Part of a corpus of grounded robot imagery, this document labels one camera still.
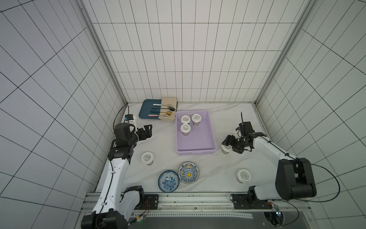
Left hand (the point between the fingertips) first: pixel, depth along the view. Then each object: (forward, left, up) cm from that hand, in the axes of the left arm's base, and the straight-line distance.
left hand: (144, 129), depth 80 cm
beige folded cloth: (+41, -7, -18) cm, 45 cm away
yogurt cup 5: (-21, -56, -13) cm, 61 cm away
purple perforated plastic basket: (+5, -20, -19) cm, 29 cm away
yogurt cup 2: (+9, -24, -13) cm, 29 cm away
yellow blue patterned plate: (-18, -26, -18) cm, 36 cm away
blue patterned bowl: (-23, -14, -19) cm, 33 cm away
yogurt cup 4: (-6, -49, -12) cm, 51 cm away
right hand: (-2, -47, -14) cm, 49 cm away
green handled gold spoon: (+28, -10, -19) cm, 35 cm away
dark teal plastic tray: (+36, +9, -21) cm, 42 cm away
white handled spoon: (+37, -10, -19) cm, 42 cm away
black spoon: (+35, -10, -20) cm, 41 cm away
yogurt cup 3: (-11, -1, -14) cm, 18 cm away
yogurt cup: (+18, -31, -13) cm, 38 cm away
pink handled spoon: (+26, +2, -19) cm, 32 cm away
